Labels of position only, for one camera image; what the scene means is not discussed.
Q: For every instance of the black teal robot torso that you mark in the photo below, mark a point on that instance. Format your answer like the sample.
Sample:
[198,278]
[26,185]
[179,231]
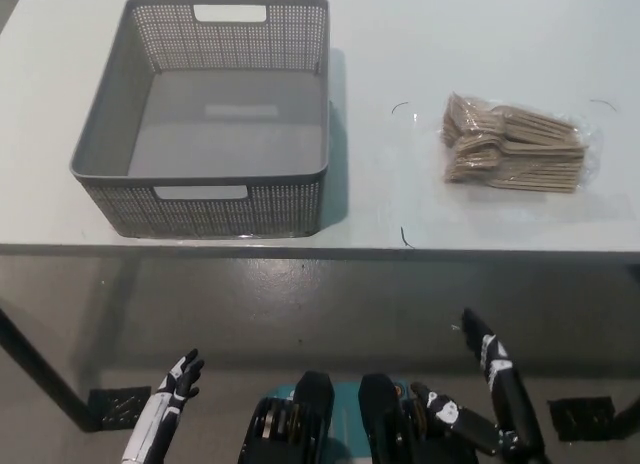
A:
[310,424]

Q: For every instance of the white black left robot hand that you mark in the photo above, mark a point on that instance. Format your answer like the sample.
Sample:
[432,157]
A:
[160,409]

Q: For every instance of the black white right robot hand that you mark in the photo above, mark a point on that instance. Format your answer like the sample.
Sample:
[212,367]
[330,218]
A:
[505,384]

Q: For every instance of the clear bag of wooden forks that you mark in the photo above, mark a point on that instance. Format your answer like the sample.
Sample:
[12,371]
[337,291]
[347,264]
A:
[510,149]

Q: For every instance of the black metal table leg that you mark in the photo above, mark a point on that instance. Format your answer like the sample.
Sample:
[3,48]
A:
[45,374]

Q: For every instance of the grey perforated plastic basket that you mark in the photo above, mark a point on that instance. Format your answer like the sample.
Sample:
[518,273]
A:
[107,134]

